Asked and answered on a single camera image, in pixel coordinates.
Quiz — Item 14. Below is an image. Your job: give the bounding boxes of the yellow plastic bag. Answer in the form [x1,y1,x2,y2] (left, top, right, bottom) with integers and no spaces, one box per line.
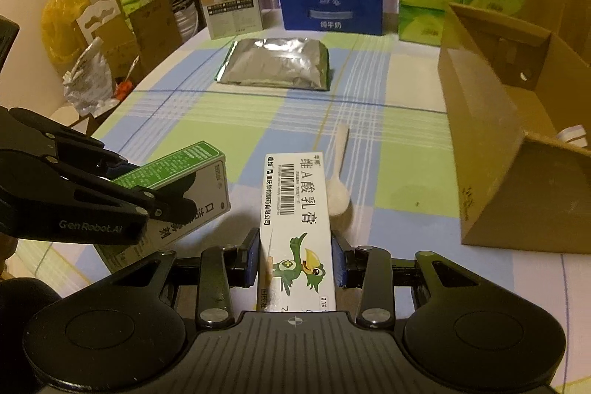
[41,0,90,74]

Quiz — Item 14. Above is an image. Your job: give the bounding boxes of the plain brown cardboard box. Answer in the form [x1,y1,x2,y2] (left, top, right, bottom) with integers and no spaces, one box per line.
[129,0,182,72]

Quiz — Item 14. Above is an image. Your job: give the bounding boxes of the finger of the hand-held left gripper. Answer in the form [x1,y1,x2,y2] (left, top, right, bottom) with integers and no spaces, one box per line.
[0,151,197,225]
[0,108,139,181]

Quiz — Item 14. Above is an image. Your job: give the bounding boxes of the white plastic spoon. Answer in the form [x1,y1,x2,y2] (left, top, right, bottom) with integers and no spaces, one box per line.
[325,125,352,217]

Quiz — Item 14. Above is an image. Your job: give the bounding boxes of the white ointment box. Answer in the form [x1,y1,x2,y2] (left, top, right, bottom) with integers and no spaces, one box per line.
[259,151,334,314]

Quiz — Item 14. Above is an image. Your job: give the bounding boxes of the green and white medicine box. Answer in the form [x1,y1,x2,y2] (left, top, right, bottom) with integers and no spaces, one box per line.
[95,140,230,272]

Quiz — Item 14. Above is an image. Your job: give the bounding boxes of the crumpled silver foil bag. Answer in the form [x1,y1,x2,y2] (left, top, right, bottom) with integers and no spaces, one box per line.
[62,36,121,118]

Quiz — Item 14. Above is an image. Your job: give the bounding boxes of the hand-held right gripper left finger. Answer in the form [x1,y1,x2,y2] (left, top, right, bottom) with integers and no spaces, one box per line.
[111,228,260,330]

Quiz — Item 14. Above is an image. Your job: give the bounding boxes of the cardboard box with white flap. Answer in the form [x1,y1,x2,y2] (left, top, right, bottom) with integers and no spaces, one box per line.
[76,0,141,81]

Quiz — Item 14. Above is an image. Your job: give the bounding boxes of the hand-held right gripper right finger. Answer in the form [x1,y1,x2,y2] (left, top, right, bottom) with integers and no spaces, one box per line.
[331,234,490,329]

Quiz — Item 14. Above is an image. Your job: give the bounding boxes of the dark blue milk carton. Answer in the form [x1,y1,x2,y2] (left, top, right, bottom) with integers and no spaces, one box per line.
[280,0,385,36]

